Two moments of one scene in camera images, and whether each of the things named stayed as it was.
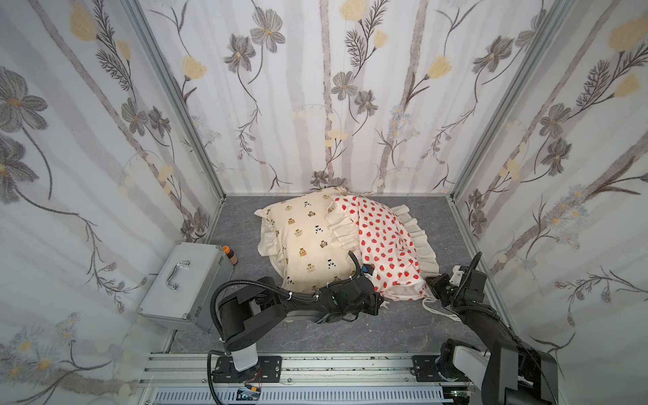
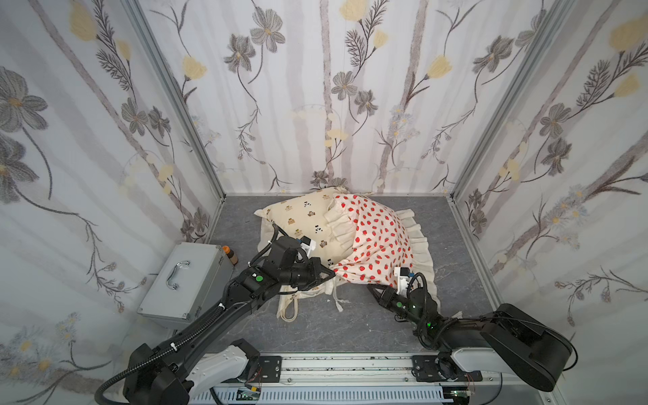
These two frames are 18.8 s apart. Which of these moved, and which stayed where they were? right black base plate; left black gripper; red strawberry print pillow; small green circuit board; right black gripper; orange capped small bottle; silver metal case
Moved: left black gripper; red strawberry print pillow; right black gripper
Stayed: small green circuit board; right black base plate; silver metal case; orange capped small bottle
